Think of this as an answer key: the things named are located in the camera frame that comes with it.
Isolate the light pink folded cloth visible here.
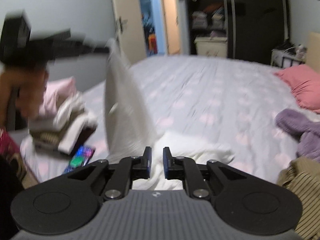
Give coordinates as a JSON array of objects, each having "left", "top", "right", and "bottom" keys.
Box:
[{"left": 39, "top": 77, "right": 77, "bottom": 118}]

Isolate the white folded cloth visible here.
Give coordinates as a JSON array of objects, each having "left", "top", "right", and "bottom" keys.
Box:
[{"left": 57, "top": 111, "right": 98, "bottom": 155}]

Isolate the person's left hand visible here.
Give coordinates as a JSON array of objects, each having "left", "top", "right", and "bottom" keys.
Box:
[{"left": 1, "top": 64, "right": 49, "bottom": 129}]

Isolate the cream bedroom door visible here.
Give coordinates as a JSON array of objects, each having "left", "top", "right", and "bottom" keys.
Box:
[{"left": 112, "top": 0, "right": 146, "bottom": 64}]

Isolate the beige padded headboard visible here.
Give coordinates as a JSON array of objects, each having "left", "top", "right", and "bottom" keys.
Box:
[{"left": 306, "top": 32, "right": 320, "bottom": 73}]

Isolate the olive striped folded garment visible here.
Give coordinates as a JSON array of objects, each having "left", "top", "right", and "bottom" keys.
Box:
[{"left": 29, "top": 109, "right": 87, "bottom": 148}]

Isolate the smartphone with lit screen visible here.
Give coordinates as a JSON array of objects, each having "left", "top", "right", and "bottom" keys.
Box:
[{"left": 62, "top": 145, "right": 95, "bottom": 174}]

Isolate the white crinkle garment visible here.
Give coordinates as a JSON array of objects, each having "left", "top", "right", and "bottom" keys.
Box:
[
  {"left": 105, "top": 38, "right": 234, "bottom": 191},
  {"left": 28, "top": 92, "right": 85, "bottom": 132}
]

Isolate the white folded crinkle garment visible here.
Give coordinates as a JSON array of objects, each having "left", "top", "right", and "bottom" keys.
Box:
[{"left": 28, "top": 92, "right": 85, "bottom": 132}]

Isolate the grey heart-print bed sheet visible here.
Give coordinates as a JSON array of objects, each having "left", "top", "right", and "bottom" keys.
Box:
[{"left": 19, "top": 55, "right": 320, "bottom": 188}]

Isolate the cluttered nightstand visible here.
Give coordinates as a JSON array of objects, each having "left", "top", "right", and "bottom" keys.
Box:
[{"left": 271, "top": 46, "right": 305, "bottom": 68}]

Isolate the pink pillow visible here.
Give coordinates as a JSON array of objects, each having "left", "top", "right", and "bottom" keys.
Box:
[{"left": 274, "top": 64, "right": 320, "bottom": 114}]

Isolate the purple fluffy blanket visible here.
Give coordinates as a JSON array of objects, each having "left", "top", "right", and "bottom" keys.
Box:
[{"left": 275, "top": 109, "right": 319, "bottom": 163}]

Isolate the dark wardrobe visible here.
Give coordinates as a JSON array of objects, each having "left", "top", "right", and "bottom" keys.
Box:
[{"left": 186, "top": 0, "right": 290, "bottom": 64}]

